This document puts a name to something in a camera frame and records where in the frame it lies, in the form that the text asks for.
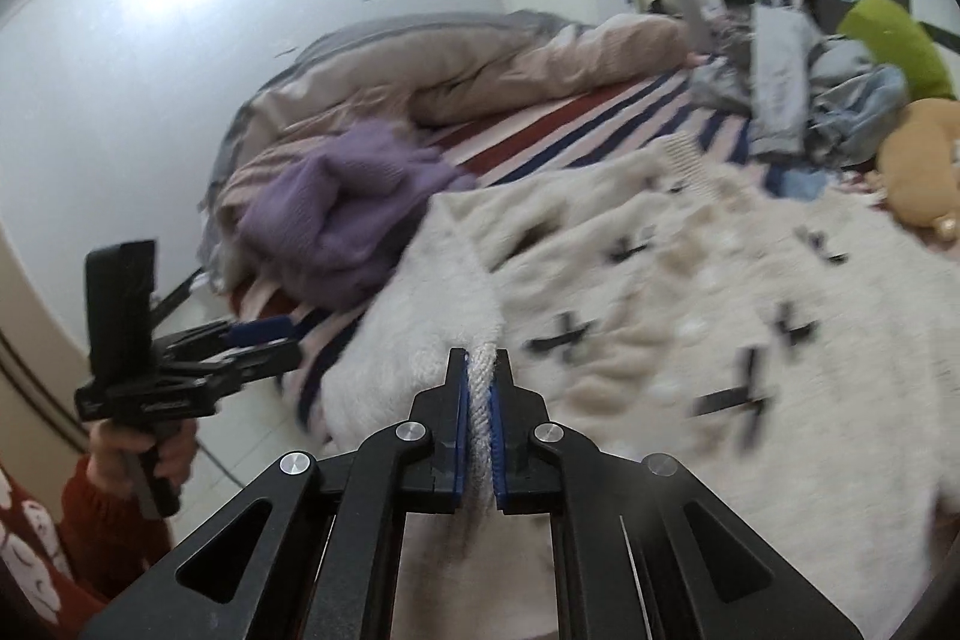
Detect tan plush dog toy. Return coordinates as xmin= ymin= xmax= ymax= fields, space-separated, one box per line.
xmin=875 ymin=97 xmax=960 ymax=244

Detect grey chair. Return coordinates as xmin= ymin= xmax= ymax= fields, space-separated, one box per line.
xmin=675 ymin=0 xmax=727 ymax=53

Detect cream knitted sweater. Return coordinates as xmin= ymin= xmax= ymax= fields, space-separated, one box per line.
xmin=316 ymin=135 xmax=958 ymax=638

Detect light blue jeans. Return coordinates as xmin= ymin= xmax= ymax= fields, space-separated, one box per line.
xmin=804 ymin=35 xmax=910 ymax=169

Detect grey pink duvet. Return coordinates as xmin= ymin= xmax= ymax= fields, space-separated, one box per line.
xmin=199 ymin=10 xmax=692 ymax=294

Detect green plush pillow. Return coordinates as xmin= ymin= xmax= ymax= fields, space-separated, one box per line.
xmin=836 ymin=0 xmax=955 ymax=101

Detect striped bed blanket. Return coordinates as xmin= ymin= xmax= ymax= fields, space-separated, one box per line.
xmin=226 ymin=70 xmax=869 ymax=440

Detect person's left hand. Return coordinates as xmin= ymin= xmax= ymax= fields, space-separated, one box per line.
xmin=86 ymin=420 xmax=199 ymax=500

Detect purple knitted sweater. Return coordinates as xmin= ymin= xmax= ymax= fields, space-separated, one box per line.
xmin=238 ymin=120 xmax=477 ymax=310

